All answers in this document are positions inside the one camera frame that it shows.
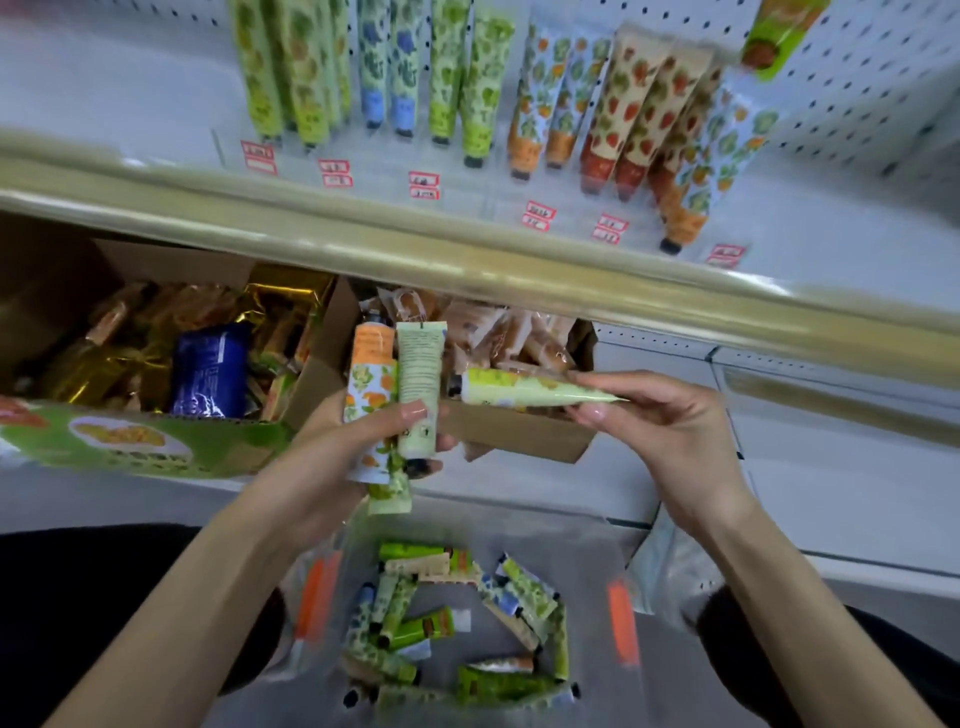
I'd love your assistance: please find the person's left hand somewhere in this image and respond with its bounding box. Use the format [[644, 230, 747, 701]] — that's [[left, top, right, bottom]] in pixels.
[[258, 396, 460, 546]]

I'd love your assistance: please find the person's right hand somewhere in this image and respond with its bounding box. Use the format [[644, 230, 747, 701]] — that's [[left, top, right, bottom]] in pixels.
[[566, 370, 756, 543]]

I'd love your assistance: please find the orange fruit print cream tube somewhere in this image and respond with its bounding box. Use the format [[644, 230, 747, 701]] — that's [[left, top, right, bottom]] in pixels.
[[343, 321, 399, 486]]

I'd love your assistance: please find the pale green cream tube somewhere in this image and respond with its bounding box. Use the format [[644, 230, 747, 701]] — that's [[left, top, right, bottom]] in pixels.
[[395, 321, 449, 479]]

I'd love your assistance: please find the green leaf print cream tube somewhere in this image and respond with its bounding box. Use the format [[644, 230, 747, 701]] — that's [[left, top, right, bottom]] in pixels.
[[366, 448, 414, 516]]

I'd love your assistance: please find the light green yellow cream tube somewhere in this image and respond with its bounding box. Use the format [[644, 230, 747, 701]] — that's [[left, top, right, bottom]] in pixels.
[[458, 366, 629, 411]]

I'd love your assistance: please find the person's left forearm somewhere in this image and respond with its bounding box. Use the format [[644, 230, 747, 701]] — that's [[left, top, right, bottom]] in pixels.
[[43, 480, 320, 728]]

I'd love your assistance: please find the person's right forearm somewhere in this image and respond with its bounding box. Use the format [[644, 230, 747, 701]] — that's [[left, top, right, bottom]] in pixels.
[[693, 502, 945, 728]]

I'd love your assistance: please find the plain brown cardboard box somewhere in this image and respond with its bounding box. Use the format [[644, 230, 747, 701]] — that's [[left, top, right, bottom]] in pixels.
[[351, 283, 600, 465]]

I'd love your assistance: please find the pile of brown wrapped packets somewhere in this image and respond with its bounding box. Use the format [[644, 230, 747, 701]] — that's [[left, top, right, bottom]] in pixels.
[[358, 286, 580, 376]]

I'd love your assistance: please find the clear plastic basket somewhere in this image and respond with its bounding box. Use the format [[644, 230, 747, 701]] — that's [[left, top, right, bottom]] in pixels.
[[266, 491, 655, 728]]

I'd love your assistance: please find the clear plastic bag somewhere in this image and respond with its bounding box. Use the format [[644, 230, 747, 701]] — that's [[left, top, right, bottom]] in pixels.
[[627, 506, 725, 633]]

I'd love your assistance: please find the blue packet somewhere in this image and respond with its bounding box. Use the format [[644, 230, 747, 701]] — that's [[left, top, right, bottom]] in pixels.
[[171, 321, 254, 420]]

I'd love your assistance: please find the pile of loose tubes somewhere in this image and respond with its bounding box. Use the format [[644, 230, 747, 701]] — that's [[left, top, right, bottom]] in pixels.
[[341, 540, 580, 711]]

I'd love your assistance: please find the row of red price labels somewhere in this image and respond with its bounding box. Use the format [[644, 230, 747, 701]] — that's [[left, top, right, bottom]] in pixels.
[[240, 138, 749, 270]]

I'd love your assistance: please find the green printed cardboard box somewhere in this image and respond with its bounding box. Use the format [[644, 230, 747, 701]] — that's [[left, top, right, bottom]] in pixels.
[[0, 238, 363, 483]]

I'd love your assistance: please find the pile of gold packets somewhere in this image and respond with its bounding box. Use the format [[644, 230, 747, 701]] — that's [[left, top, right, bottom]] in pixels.
[[33, 264, 336, 423]]

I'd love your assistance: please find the row of printed tubes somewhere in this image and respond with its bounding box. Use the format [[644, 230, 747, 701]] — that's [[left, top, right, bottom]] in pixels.
[[227, 0, 783, 257]]

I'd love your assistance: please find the green orange hanging tube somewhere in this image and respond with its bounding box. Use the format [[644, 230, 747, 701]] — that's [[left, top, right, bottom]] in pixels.
[[740, 0, 832, 82]]

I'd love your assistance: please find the white pegboard panel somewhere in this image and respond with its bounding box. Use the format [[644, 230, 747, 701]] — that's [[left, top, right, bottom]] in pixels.
[[90, 0, 960, 181]]

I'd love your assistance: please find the gold shelf edge rail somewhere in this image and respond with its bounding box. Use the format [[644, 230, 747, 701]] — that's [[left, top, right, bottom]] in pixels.
[[0, 129, 960, 393]]

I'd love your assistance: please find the gold lower shelf rail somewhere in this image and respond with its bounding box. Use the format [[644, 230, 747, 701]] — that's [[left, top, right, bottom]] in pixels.
[[718, 366, 960, 451]]

